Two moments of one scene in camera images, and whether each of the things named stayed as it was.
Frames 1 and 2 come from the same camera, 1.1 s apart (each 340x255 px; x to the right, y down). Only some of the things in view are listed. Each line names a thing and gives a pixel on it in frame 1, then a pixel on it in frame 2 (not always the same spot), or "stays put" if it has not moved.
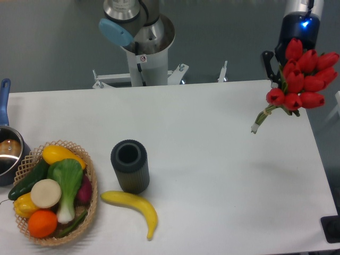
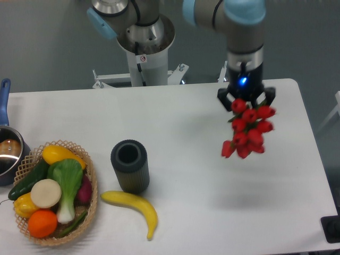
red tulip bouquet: (305, 74) → (247, 124)
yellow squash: (52, 153) stays put
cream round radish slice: (45, 193) stays put
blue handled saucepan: (13, 149) stays put
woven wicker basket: (55, 194) stays put
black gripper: (305, 26) → (247, 84)
